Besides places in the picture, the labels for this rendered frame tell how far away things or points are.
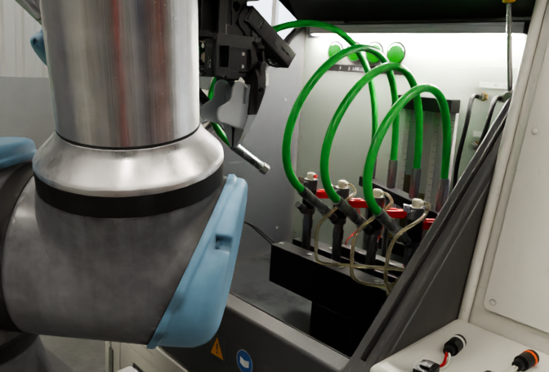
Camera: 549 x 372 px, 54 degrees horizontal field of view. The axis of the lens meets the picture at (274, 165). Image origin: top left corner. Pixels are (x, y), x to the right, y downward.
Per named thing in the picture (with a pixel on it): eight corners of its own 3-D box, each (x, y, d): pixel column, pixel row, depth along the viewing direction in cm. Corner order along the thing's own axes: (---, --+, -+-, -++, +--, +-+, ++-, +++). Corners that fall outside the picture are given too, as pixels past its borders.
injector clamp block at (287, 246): (266, 312, 111) (270, 242, 108) (300, 300, 118) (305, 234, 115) (407, 389, 87) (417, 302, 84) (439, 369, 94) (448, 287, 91)
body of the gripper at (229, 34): (182, 78, 72) (185, -16, 70) (232, 79, 78) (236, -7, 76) (216, 81, 67) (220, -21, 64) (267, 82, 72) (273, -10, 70)
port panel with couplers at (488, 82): (450, 216, 111) (469, 64, 106) (458, 213, 114) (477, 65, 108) (512, 232, 102) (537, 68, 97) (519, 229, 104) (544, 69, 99)
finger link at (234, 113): (207, 149, 72) (209, 79, 70) (240, 146, 76) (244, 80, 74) (220, 152, 70) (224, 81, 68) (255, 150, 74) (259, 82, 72)
